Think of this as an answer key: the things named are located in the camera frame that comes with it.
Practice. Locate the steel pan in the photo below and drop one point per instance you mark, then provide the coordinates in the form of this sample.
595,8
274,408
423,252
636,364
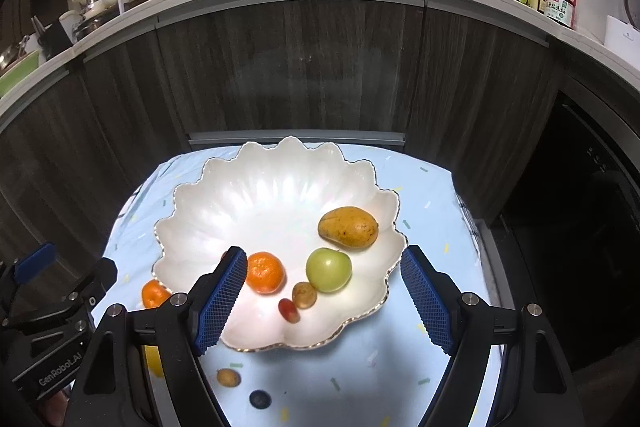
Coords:
12,52

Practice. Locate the green basin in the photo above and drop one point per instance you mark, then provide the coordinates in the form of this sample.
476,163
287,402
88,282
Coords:
15,79

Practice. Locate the black utensil holder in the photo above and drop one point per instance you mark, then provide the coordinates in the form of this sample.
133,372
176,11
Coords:
52,39

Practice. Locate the dark wood cabinet door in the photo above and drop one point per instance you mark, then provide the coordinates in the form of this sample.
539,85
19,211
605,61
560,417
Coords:
290,67
475,97
135,107
45,167

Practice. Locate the small brown longan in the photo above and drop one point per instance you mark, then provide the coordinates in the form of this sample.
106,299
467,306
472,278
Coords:
228,377
304,295

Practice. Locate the small red date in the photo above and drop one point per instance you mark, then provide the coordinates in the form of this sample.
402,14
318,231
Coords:
289,311

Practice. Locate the yellow lemon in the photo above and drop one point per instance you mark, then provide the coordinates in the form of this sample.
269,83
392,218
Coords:
152,359

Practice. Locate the yellow mango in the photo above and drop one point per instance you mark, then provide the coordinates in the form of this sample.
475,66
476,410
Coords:
348,227

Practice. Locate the green apple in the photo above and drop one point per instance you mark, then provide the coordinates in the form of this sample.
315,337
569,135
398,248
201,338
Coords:
328,269

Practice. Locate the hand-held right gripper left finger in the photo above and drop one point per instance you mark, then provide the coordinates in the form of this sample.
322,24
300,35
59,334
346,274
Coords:
222,302

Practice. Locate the light blue printed cloth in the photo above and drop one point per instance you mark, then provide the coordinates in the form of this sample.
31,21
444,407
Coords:
350,382

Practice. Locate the white scalloped bowl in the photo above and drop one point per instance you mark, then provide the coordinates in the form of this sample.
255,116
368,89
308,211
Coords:
260,207

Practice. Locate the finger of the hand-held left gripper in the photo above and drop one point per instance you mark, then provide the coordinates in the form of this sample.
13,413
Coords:
95,279
35,259

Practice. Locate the orange tangerine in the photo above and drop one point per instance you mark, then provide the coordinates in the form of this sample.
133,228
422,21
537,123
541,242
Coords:
154,294
267,273

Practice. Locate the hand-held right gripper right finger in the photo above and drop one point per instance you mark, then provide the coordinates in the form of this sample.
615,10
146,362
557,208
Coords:
425,302

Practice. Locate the grey cabinet plinth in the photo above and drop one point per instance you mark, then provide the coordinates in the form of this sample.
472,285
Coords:
300,138

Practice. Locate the white box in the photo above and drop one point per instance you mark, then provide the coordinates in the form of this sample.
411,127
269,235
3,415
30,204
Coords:
622,39

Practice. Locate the steel pot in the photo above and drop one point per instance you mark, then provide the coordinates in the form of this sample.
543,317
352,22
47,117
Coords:
92,24

